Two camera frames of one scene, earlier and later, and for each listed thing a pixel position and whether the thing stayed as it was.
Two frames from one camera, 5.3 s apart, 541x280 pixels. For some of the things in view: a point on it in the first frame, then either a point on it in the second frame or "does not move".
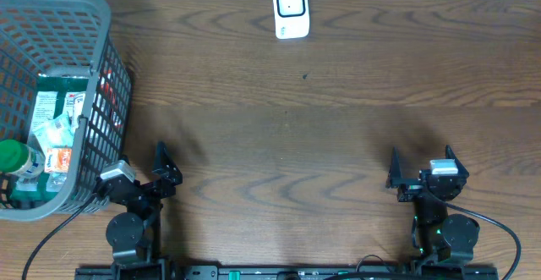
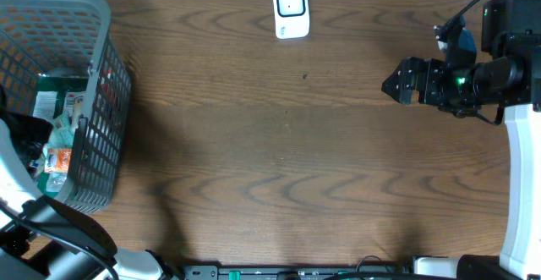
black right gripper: [410, 190] to [433, 71]
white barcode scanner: [291, 2] does not move
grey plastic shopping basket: [57, 32] does not move
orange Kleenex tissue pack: [57, 160] does not move
